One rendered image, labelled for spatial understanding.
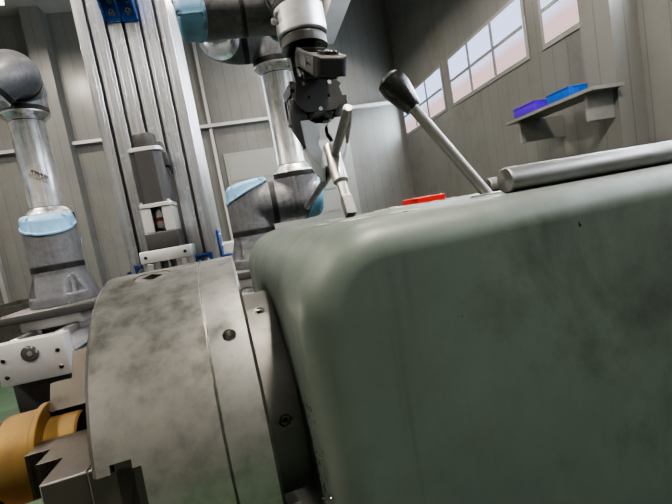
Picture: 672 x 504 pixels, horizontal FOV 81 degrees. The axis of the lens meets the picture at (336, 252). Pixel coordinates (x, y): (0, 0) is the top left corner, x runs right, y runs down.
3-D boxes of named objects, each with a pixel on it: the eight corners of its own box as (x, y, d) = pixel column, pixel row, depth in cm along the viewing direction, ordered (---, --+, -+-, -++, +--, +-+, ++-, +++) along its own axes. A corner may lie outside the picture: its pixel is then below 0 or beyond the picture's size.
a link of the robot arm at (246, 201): (232, 233, 114) (223, 186, 112) (279, 224, 116) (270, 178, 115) (229, 233, 102) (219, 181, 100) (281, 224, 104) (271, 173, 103)
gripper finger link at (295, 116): (322, 149, 60) (315, 91, 60) (325, 147, 59) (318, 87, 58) (292, 151, 59) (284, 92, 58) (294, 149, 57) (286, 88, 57)
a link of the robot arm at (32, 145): (31, 267, 102) (-23, 50, 97) (38, 266, 115) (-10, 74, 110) (85, 257, 108) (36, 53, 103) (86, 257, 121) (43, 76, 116)
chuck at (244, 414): (262, 420, 64) (225, 233, 56) (312, 636, 35) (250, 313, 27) (240, 427, 63) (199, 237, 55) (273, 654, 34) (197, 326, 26)
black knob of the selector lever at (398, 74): (410, 117, 45) (404, 75, 45) (424, 109, 42) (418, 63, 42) (378, 121, 44) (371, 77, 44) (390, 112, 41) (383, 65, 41)
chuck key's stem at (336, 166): (360, 210, 53) (338, 139, 57) (345, 212, 52) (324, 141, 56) (357, 217, 55) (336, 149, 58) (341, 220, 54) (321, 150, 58)
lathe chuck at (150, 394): (240, 427, 63) (199, 237, 55) (273, 655, 34) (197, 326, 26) (181, 445, 61) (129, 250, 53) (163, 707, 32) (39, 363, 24)
